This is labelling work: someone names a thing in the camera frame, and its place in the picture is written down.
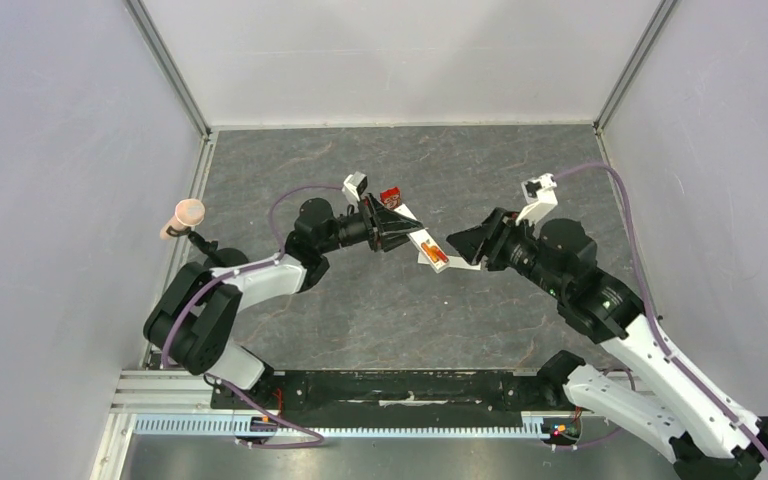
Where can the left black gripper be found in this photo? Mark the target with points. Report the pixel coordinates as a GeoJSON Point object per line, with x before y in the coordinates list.
{"type": "Point", "coordinates": [384, 227]}

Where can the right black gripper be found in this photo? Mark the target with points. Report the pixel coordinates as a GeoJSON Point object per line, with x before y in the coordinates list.
{"type": "Point", "coordinates": [496, 238]}

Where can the white remote battery cover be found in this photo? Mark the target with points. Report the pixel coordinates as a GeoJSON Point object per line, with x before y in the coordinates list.
{"type": "Point", "coordinates": [456, 262]}

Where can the red battery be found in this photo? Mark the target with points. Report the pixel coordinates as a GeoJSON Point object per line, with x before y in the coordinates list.
{"type": "Point", "coordinates": [434, 252]}

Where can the white remote control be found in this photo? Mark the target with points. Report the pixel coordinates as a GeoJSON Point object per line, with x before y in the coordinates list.
{"type": "Point", "coordinates": [419, 237]}

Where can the orange battery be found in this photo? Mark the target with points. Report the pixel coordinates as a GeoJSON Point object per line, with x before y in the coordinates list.
{"type": "Point", "coordinates": [427, 256]}

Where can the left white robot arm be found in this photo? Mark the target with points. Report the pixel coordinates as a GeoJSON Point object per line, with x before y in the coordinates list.
{"type": "Point", "coordinates": [193, 320]}

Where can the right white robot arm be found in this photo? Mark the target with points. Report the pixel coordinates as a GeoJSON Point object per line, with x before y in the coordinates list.
{"type": "Point", "coordinates": [698, 428]}

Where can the small red toy block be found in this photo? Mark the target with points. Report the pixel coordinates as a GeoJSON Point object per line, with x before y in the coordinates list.
{"type": "Point", "coordinates": [391, 198]}

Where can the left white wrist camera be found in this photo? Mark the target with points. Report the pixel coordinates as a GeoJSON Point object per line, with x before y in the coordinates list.
{"type": "Point", "coordinates": [354, 186]}

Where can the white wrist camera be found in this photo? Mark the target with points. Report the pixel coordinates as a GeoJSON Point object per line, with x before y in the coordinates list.
{"type": "Point", "coordinates": [540, 199]}
{"type": "Point", "coordinates": [354, 186]}

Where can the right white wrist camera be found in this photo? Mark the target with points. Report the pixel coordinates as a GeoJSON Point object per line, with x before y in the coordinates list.
{"type": "Point", "coordinates": [540, 199]}

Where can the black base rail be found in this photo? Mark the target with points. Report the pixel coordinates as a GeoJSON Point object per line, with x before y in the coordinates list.
{"type": "Point", "coordinates": [407, 398]}

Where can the pink handle knob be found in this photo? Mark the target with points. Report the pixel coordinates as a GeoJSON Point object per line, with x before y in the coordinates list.
{"type": "Point", "coordinates": [188, 214]}

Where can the white slotted cable duct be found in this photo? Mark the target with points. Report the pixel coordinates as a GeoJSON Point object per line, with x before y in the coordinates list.
{"type": "Point", "coordinates": [249, 426]}

